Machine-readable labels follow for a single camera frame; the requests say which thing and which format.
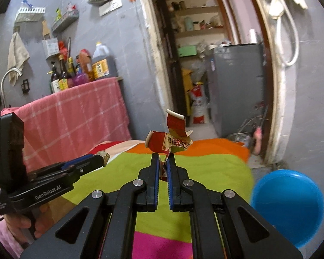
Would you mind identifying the wooden shelf unit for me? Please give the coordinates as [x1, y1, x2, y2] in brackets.
[166, 0, 235, 47]

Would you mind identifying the metal faucet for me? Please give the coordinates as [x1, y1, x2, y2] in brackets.
[0, 67, 23, 108]

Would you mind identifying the red torn paper carton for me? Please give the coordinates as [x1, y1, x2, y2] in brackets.
[145, 109, 193, 155]

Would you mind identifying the hanging beige towel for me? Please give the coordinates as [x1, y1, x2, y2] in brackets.
[7, 32, 30, 86]

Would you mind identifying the green plastic box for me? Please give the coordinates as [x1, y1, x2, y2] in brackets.
[178, 45, 198, 57]

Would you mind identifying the multicolour striped table cloth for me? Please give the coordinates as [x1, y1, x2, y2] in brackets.
[51, 139, 254, 258]

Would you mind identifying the grey refrigerator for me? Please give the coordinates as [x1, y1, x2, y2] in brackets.
[206, 44, 265, 137]

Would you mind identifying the wall wire shelf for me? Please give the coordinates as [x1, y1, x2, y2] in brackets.
[51, 9, 79, 34]

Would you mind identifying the dark sauce bottle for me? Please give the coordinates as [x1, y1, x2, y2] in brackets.
[51, 62, 61, 94]

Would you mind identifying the purple round bottle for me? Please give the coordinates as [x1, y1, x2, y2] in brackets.
[73, 70, 89, 86]

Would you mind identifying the person's left hand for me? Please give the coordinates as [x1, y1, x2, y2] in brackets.
[3, 204, 54, 244]

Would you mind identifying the white hose on wall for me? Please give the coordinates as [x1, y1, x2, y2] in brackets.
[267, 0, 308, 67]

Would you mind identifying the red white sack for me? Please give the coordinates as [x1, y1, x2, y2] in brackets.
[190, 82, 210, 124]

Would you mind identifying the large oil jug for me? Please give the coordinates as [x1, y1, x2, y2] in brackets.
[92, 41, 118, 80]

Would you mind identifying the pink checked cloth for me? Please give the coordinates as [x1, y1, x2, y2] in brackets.
[1, 78, 131, 171]

